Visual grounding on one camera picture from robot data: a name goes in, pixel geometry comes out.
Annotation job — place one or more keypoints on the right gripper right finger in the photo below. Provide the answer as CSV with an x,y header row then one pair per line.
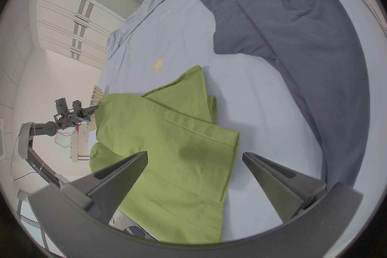
x,y
278,187

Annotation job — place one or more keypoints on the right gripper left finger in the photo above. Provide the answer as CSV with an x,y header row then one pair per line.
x,y
115,184

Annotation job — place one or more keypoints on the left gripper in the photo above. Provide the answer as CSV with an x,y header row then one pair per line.
x,y
79,110

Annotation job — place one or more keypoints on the green shorts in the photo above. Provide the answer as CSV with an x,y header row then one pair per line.
x,y
181,145

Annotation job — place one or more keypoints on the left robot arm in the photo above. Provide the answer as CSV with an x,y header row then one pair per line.
x,y
25,142

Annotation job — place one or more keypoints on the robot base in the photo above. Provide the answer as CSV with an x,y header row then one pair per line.
x,y
133,231

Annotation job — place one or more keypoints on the round woven basket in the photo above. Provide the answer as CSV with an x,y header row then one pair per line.
x,y
97,96

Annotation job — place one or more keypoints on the dark blue garment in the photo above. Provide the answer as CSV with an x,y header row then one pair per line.
x,y
302,39

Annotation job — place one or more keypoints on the small white table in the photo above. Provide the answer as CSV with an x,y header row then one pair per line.
x,y
79,145

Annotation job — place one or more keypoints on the white wardrobe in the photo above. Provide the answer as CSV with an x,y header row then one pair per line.
x,y
57,24

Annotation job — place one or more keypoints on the window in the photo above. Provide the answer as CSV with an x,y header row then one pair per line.
x,y
30,214

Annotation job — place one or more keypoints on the pale blue quilt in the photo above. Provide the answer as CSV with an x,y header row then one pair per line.
x,y
142,12

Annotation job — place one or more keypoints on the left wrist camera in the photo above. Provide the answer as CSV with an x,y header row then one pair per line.
x,y
61,105

